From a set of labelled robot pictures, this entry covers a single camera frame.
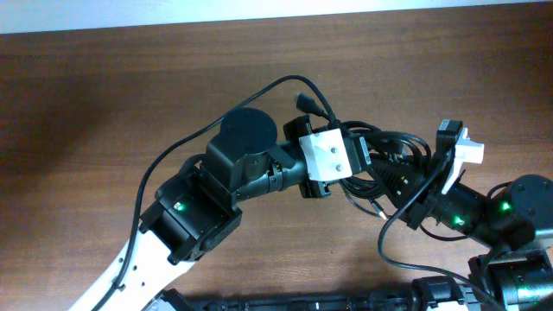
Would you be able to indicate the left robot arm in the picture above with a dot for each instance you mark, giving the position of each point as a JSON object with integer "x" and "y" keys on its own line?
{"x": 197, "y": 208}

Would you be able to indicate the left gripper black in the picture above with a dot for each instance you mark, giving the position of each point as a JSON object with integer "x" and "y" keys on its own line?
{"x": 294, "y": 130}

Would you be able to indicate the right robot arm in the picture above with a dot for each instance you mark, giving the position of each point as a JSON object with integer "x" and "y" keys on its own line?
{"x": 513, "y": 219}

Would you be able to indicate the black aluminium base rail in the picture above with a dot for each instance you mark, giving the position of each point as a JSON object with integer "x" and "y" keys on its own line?
{"x": 435, "y": 293}

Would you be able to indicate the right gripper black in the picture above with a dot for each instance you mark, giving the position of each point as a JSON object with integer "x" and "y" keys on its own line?
{"x": 399, "y": 187}

